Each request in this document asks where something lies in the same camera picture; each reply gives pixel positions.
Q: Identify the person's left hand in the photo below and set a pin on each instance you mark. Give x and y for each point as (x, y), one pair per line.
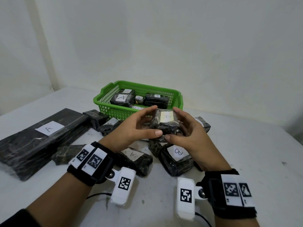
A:
(125, 134)

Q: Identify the person's right hand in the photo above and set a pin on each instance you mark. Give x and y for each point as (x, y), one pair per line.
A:
(201, 146)

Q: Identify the black packet labelled A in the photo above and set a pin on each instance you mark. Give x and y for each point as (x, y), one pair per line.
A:
(120, 99)

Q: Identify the small packet blue A label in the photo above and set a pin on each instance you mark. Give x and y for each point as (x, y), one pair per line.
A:
(139, 99)

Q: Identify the green plastic mesh basket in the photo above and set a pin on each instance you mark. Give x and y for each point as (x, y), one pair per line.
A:
(104, 104)

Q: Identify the black packet red-marked label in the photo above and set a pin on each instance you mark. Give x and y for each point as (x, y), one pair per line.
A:
(129, 91)

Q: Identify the long black packet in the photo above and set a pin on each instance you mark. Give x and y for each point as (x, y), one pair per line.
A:
(156, 101)

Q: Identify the pile of black packets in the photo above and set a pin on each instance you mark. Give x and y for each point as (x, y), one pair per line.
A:
(28, 144)

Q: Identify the person's left forearm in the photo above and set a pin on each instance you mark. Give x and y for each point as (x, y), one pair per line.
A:
(56, 205)

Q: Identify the person's right forearm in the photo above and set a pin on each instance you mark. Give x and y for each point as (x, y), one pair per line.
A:
(236, 222)

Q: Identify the black left wristband with markers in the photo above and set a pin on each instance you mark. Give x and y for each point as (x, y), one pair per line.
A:
(92, 160)

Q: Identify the black wristband with markers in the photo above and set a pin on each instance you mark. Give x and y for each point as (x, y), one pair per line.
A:
(92, 160)
(232, 193)

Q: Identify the black right wristband with markers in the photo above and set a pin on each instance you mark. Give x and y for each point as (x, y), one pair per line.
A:
(232, 193)

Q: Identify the black packet labelled B near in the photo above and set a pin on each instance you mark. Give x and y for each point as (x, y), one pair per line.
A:
(203, 217)

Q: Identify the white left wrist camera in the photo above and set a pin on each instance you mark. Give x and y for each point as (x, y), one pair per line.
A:
(124, 184)

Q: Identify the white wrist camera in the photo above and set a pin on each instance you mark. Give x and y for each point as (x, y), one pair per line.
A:
(185, 197)
(124, 184)

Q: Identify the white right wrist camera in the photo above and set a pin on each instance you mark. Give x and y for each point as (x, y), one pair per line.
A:
(185, 197)

